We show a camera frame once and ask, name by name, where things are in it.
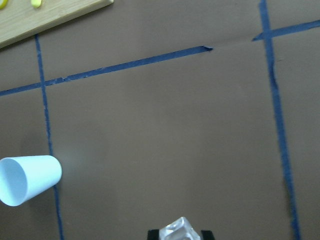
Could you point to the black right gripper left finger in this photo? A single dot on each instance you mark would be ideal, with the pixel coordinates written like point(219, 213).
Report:
point(153, 234)

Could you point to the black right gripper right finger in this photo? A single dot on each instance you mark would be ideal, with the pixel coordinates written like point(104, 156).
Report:
point(207, 235)

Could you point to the light blue paper cup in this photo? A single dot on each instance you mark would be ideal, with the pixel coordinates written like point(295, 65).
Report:
point(24, 177)

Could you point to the bamboo cutting board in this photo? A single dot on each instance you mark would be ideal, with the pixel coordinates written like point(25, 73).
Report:
point(19, 20)

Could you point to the yellow plastic knife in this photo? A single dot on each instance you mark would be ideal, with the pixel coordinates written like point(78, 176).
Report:
point(36, 3)

